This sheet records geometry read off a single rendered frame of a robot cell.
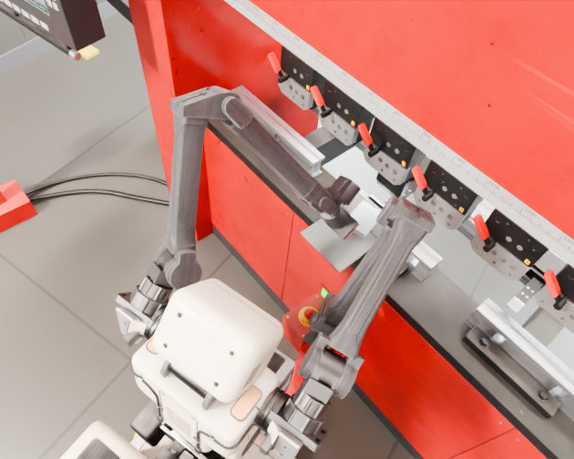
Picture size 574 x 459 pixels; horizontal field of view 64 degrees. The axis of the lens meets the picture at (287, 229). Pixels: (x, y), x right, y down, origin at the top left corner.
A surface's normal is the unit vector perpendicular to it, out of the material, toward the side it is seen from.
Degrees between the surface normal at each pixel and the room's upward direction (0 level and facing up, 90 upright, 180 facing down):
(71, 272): 0
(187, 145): 66
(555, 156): 90
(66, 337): 0
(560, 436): 0
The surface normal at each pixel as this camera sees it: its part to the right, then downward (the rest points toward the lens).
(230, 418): 0.15, -0.65
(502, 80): -0.76, 0.50
